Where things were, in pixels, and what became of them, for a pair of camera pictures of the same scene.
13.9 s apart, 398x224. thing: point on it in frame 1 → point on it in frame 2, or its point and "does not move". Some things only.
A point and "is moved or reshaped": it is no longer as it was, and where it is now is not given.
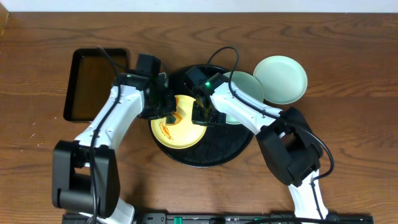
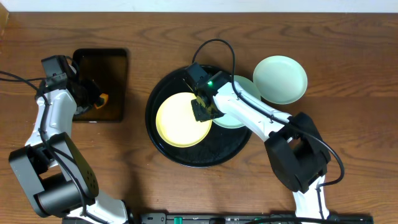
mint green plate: (283, 81) does not move
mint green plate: (247, 83) is moved or reshaped
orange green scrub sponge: (173, 119) → (104, 98)
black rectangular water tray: (91, 81) does not move
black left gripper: (160, 109) → (90, 96)
